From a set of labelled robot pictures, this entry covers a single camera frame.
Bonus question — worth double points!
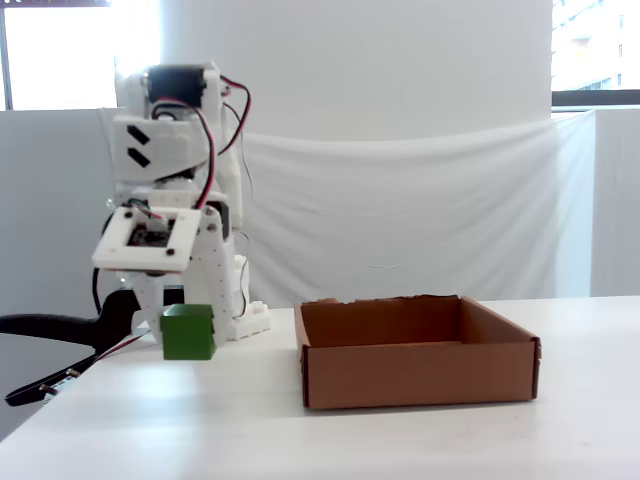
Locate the white square camera mount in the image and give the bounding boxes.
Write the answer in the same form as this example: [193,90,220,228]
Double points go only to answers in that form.
[91,206,204,275]

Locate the brown cardboard box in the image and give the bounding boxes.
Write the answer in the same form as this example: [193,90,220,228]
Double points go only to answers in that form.
[293,293,543,412]

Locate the white cloth backdrop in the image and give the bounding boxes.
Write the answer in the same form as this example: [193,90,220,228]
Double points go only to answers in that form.
[238,109,597,309]

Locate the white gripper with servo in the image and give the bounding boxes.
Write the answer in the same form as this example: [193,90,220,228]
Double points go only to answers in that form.
[112,184,235,347]

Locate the green wooden cube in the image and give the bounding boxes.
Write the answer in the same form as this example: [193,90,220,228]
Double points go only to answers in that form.
[159,303,218,362]

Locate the bright window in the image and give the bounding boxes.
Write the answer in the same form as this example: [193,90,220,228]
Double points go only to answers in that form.
[551,0,640,107]
[0,0,117,112]

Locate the red servo cable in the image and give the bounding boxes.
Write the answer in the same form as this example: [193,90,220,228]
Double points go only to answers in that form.
[153,74,252,221]

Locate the black table clamp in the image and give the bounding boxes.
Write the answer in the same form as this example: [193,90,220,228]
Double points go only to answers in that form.
[0,288,147,408]

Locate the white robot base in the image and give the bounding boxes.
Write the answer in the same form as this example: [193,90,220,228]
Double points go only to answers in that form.
[225,253,273,344]

